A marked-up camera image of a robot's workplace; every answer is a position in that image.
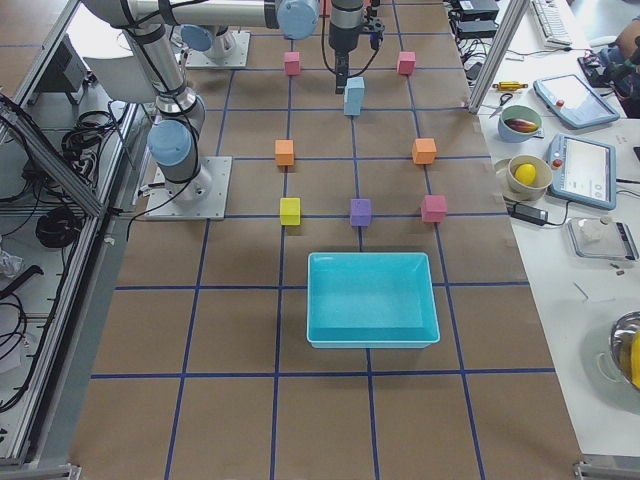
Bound black power adapter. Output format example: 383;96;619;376
508;202;548;226

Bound purple foam block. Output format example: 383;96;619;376
349;198;373;227

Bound bowl with yellow lemon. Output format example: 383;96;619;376
506;155;553;201

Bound steel bowl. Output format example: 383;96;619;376
596;311;639;392

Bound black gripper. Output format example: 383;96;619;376
328;0;385;95

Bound teal plastic tray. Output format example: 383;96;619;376
306;252;440;349

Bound kitchen scale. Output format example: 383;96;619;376
567;217;639;261

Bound light blue foam block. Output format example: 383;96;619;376
343;97;363;117

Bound blue teach pendant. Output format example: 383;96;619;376
547;134;617;211
533;74;620;129

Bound blue bowl with fruit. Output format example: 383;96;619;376
497;105;542;143

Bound orange foam block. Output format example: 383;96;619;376
274;139;295;167
412;138;437;165

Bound scissors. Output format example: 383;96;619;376
490;92;513;117

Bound yellow foam block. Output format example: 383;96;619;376
279;197;302;226

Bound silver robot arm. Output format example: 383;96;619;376
84;1;319;198
180;1;385;94

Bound pink foam block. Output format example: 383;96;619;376
283;51;302;76
420;194;448;223
396;51;416;76

